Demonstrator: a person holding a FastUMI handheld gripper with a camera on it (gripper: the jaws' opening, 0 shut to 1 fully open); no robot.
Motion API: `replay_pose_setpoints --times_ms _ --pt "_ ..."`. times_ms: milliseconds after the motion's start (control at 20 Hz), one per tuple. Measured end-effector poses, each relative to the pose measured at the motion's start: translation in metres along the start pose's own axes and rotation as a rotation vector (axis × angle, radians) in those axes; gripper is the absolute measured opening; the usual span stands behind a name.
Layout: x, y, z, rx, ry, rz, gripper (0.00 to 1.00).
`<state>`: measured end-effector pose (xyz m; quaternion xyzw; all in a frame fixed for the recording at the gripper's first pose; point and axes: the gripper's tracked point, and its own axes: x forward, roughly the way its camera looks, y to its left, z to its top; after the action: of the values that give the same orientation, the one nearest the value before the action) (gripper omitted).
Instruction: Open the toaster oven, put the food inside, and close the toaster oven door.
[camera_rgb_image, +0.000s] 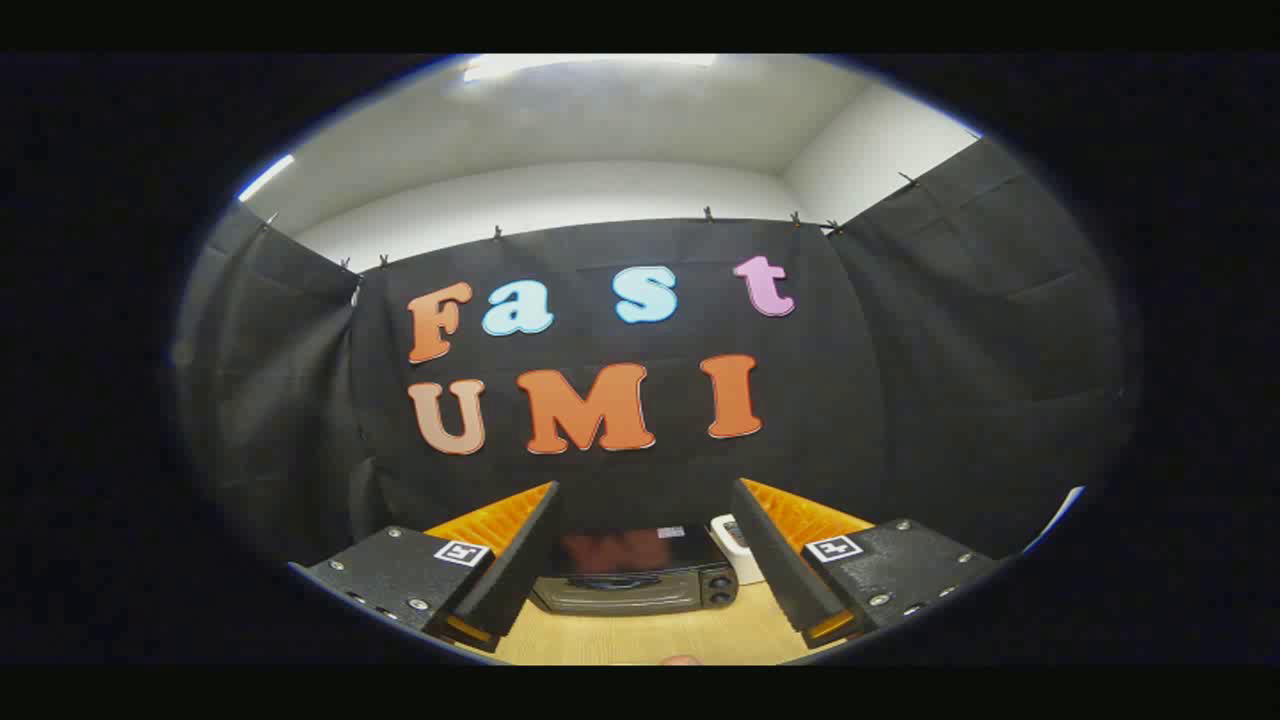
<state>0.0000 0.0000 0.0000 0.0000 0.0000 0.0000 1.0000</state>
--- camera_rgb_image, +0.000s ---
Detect black toaster oven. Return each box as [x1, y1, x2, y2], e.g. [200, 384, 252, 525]
[528, 525, 741, 615]

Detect row of small cloth clips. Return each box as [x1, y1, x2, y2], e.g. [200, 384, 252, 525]
[265, 175, 921, 271]

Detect white box appliance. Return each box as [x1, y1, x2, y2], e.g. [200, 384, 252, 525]
[710, 514, 766, 585]

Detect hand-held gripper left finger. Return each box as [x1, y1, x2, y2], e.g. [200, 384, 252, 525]
[290, 481, 563, 653]

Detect ceiling light panel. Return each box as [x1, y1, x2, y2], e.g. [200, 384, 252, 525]
[238, 153, 297, 203]
[462, 55, 717, 83]

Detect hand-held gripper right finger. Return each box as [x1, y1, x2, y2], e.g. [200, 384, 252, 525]
[730, 478, 1001, 649]

